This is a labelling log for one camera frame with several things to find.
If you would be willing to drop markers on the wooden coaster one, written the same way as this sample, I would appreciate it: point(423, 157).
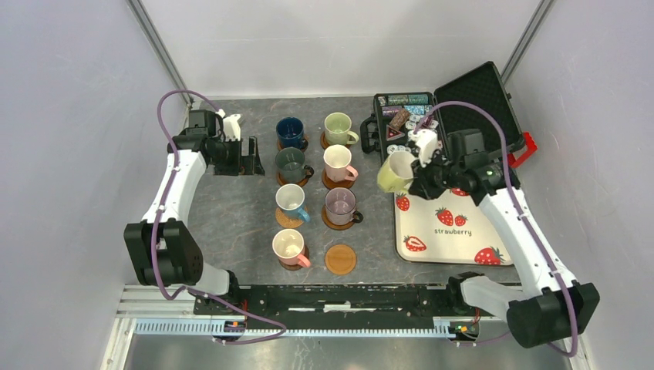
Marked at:
point(291, 149)

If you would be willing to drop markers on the dark blue mug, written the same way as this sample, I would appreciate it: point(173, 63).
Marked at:
point(290, 133)

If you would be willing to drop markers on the wooden coaster three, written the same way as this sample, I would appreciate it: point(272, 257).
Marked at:
point(331, 184)

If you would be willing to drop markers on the light green mug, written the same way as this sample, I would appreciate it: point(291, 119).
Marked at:
point(338, 130)

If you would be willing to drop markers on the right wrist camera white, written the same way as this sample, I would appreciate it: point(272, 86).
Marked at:
point(427, 143)

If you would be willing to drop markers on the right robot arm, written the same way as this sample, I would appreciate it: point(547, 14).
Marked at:
point(521, 240)

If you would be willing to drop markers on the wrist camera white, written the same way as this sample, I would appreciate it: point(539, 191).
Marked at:
point(232, 128)
point(427, 143)

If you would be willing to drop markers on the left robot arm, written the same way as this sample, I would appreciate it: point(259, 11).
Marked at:
point(161, 248)

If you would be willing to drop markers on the light cork coaster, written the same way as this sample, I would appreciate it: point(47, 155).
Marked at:
point(286, 221)

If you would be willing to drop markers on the red plastic block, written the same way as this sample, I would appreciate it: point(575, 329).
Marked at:
point(523, 151)

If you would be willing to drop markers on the white serving tray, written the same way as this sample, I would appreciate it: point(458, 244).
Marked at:
point(447, 230)

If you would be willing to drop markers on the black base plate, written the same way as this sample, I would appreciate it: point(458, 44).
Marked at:
point(338, 306)

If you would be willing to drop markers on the black poker chip case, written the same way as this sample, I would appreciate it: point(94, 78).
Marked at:
point(395, 115)

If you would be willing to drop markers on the dark walnut coaster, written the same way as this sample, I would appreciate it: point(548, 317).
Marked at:
point(291, 266)

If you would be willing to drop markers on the mauve mug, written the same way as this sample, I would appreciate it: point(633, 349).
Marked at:
point(341, 204)

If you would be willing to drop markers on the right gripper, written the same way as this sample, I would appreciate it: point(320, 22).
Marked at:
point(421, 185)

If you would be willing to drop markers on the light blue mug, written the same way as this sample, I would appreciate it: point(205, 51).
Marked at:
point(290, 199)

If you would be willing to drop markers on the orange coaster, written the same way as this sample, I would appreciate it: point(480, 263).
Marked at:
point(340, 259)

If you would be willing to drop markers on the grey green mug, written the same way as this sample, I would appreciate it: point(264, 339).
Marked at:
point(292, 168)

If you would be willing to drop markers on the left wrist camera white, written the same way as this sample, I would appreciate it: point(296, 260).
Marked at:
point(232, 128)

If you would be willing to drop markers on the yellow green mug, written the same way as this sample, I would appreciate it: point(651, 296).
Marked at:
point(396, 173)

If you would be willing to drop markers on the aluminium frame rail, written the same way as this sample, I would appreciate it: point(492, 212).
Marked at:
point(158, 313)

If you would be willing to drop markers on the peach pink mug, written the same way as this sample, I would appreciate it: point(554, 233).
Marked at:
point(289, 247)

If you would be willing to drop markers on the wooden coaster four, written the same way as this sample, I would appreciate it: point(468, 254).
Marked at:
point(357, 218)

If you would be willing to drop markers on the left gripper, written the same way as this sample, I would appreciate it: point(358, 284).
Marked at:
point(246, 165)

